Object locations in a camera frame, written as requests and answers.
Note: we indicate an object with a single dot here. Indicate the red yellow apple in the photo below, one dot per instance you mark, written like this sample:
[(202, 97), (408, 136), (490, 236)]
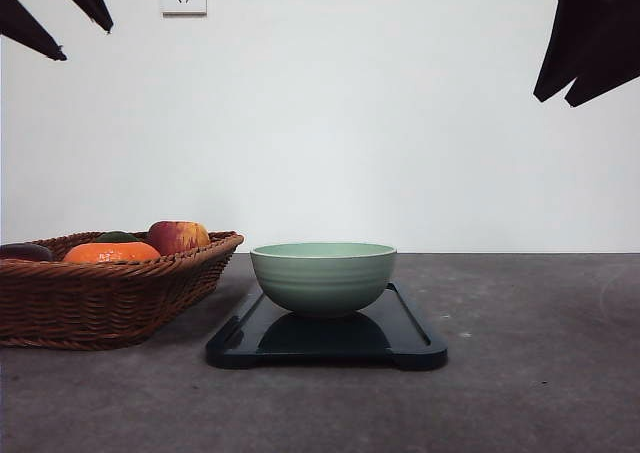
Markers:
[(176, 236)]

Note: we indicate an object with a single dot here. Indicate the green ceramic bowl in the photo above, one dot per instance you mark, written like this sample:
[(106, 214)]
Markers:
[(323, 278)]

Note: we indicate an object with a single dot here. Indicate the orange fruit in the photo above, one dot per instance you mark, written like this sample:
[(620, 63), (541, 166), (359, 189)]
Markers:
[(111, 252)]

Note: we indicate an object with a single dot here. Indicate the green lime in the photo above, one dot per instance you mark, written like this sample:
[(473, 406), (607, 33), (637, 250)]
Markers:
[(115, 236)]

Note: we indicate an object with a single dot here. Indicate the black rectangular tray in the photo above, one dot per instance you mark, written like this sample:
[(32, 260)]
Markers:
[(393, 332)]

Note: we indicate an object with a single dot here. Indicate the brown wicker basket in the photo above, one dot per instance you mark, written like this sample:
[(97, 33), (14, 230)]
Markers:
[(65, 304)]

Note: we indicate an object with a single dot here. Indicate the dark red apple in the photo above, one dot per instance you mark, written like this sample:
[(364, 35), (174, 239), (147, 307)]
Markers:
[(26, 251)]

